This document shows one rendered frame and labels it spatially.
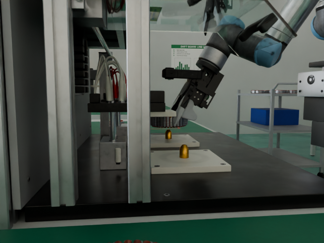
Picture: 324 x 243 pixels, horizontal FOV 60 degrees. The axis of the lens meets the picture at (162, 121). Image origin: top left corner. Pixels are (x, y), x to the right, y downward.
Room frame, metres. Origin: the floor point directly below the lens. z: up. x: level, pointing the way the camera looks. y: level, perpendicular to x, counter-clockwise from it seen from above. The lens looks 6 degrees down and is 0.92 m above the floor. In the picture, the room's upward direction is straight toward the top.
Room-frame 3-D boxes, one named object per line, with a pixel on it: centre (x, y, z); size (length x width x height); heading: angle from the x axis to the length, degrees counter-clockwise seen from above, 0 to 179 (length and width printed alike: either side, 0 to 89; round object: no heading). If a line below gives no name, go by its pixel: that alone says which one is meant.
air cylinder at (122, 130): (0.80, 0.12, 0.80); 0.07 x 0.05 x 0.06; 6
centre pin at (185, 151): (0.58, -0.05, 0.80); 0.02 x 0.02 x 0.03
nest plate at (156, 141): (0.82, -0.02, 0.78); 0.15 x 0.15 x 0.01; 6
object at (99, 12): (0.45, 0.11, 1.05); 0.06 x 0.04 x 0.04; 6
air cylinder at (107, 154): (0.56, 0.10, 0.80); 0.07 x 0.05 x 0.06; 6
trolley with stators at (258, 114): (3.18, -1.31, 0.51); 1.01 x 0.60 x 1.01; 6
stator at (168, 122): (0.82, -0.02, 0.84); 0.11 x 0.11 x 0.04
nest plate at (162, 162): (0.58, -0.05, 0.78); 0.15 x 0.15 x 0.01; 6
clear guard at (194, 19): (0.56, -0.04, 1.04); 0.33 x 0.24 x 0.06; 96
